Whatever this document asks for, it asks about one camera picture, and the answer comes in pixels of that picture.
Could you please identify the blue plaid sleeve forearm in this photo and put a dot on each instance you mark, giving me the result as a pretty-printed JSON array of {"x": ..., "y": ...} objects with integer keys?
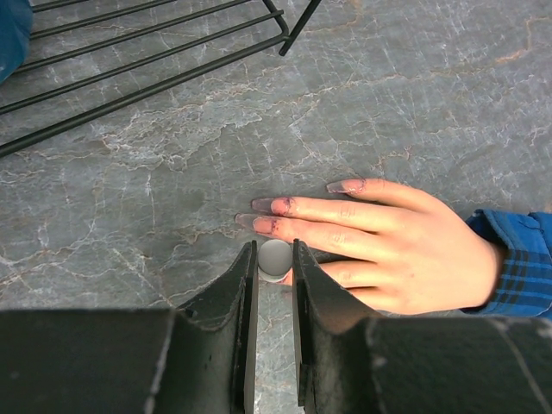
[{"x": 524, "y": 283}]

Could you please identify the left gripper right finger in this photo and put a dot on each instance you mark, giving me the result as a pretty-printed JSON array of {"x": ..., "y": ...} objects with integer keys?
[{"x": 351, "y": 359}]

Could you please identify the mannequin hand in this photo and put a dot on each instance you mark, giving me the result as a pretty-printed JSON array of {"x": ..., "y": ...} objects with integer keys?
[{"x": 403, "y": 250}]

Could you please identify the white nail polish cap brush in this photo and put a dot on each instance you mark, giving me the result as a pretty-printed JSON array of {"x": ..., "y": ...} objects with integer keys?
[{"x": 274, "y": 260}]

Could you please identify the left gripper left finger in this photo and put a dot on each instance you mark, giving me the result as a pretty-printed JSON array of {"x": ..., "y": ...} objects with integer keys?
[{"x": 196, "y": 358}]

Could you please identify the blue item in rack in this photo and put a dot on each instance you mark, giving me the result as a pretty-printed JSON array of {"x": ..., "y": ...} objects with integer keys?
[{"x": 16, "y": 21}]

